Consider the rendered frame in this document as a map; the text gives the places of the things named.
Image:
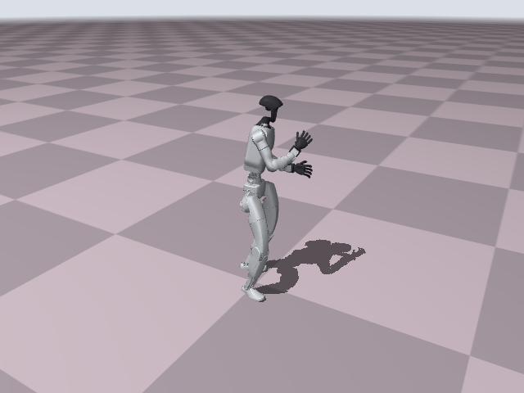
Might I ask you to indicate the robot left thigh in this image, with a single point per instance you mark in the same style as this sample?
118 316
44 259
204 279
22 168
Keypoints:
270 206

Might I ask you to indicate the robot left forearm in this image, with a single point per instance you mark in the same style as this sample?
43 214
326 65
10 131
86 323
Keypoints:
287 169

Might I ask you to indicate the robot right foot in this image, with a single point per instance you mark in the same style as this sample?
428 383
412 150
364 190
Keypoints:
253 294

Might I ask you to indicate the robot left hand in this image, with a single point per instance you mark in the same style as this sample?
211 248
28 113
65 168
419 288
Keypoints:
300 168

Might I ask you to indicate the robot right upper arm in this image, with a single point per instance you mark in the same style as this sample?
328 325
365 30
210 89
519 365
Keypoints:
259 139

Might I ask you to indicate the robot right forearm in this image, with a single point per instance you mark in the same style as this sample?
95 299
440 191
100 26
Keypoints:
282 162

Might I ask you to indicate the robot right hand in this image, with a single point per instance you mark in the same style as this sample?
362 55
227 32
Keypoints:
301 142

